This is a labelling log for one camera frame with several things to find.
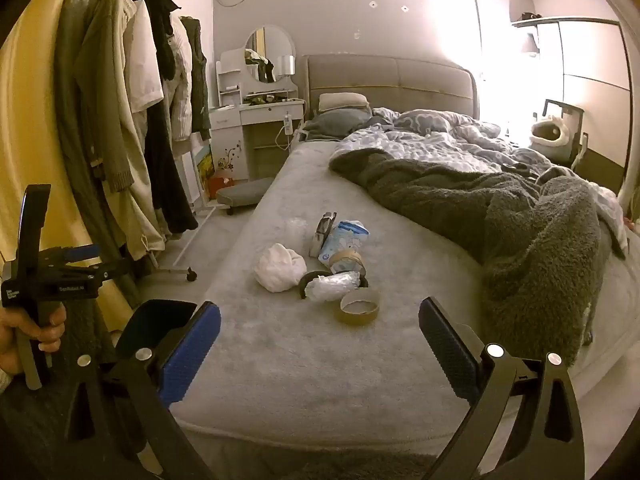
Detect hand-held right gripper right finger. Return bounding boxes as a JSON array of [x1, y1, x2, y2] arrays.
[[418, 297, 586, 480]]

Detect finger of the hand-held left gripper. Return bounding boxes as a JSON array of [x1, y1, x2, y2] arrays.
[[47, 244, 102, 267]]

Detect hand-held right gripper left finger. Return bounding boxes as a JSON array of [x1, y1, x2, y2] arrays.
[[56, 301, 223, 480]]

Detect brown tape roll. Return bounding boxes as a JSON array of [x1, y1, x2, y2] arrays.
[[330, 248, 366, 276], [340, 287, 381, 326]]

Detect white paper ball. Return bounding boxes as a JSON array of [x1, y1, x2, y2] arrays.
[[253, 243, 307, 293]]

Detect black tape roll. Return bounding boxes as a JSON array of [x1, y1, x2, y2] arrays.
[[299, 270, 370, 301]]

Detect clear plastic bag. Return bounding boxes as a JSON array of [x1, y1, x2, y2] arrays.
[[305, 271, 362, 302]]

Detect trash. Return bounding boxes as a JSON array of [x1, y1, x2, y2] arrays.
[[319, 220, 371, 267]]

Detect person's left hand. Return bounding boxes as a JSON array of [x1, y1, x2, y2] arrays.
[[0, 305, 67, 376]]

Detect white rolling clothes rack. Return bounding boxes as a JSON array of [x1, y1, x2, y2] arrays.
[[87, 0, 221, 281]]

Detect beige long coat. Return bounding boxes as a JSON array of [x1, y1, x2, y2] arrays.
[[97, 0, 168, 261]]

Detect black jacket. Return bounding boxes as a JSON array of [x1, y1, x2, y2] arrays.
[[122, 0, 198, 236]]

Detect grey bed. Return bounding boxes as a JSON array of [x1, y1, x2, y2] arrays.
[[172, 54, 640, 456]]

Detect grey fleece blanket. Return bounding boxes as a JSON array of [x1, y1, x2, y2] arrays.
[[328, 149, 628, 361]]

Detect person's fuzzy grey robe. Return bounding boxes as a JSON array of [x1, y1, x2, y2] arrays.
[[0, 305, 431, 480]]

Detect orange-red bag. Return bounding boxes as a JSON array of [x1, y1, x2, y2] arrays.
[[207, 170, 236, 198]]

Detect grey cushioned stool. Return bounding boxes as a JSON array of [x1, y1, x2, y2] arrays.
[[216, 177, 273, 216]]

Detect olive knit cardigan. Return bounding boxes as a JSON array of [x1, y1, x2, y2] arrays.
[[75, 0, 138, 193]]

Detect white shirt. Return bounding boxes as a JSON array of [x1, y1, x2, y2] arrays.
[[122, 0, 166, 111]]

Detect white padded jacket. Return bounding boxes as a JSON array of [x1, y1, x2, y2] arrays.
[[165, 10, 193, 141]]

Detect dark green knit dress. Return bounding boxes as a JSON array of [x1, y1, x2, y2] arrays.
[[179, 16, 212, 141]]

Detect patterned blue-grey duvet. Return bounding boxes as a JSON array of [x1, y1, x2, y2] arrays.
[[335, 107, 556, 178]]

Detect white dressing table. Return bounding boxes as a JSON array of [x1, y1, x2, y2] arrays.
[[209, 47, 307, 183]]

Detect green cloth pile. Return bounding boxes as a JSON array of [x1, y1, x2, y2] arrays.
[[245, 92, 291, 107]]

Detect white fluffy cat bed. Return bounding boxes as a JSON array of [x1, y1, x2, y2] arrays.
[[530, 114, 571, 153]]

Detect grey pillow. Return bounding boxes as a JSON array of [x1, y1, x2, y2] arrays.
[[303, 110, 373, 141]]

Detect beige pillow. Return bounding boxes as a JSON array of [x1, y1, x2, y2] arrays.
[[318, 92, 372, 113]]

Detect round mirror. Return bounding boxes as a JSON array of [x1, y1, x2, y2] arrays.
[[244, 25, 297, 84]]

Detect white wardrobe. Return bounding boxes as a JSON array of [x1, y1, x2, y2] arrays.
[[510, 17, 640, 171]]

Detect yellow picture frame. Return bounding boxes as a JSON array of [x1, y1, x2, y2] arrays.
[[192, 142, 216, 193]]

